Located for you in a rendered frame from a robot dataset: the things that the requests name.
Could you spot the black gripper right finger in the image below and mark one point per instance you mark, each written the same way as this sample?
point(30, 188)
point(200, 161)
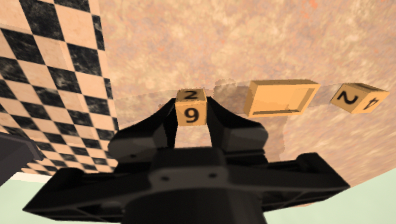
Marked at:
point(241, 140)

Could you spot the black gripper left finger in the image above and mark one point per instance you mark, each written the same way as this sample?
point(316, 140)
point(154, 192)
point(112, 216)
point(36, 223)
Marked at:
point(133, 147)

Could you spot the orange shallow tray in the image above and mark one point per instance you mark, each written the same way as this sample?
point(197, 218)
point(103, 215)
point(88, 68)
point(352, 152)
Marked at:
point(279, 97)

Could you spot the orange cube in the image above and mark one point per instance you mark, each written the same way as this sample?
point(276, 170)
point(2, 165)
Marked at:
point(358, 97)
point(191, 107)

